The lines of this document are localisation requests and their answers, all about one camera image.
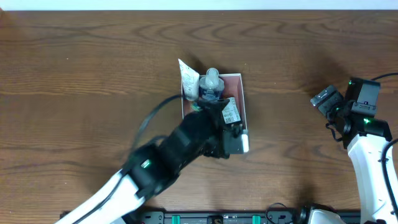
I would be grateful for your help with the green white toothbrush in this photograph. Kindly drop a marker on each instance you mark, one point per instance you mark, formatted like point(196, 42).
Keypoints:
point(195, 107)

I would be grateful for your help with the white box pink interior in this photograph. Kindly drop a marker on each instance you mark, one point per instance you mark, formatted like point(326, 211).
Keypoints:
point(239, 90)

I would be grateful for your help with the white conditioner tube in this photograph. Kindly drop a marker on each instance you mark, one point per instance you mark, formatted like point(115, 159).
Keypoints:
point(190, 81)

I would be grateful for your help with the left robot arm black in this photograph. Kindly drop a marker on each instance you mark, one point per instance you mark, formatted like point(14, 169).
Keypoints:
point(155, 166)

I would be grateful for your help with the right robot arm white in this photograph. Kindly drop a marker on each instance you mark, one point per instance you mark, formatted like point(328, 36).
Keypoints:
point(368, 142)

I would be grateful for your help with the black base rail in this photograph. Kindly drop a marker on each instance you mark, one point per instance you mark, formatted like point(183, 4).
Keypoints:
point(275, 213)

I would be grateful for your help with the clear pump soap bottle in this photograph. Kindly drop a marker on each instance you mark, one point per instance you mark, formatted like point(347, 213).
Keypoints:
point(211, 85)

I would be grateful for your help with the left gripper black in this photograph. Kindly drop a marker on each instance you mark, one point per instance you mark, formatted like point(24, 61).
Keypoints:
point(218, 123)

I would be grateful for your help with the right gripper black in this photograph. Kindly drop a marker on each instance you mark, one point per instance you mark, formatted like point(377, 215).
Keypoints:
point(339, 112)

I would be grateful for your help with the green soap box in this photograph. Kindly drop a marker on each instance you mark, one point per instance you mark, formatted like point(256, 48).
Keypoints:
point(230, 112)

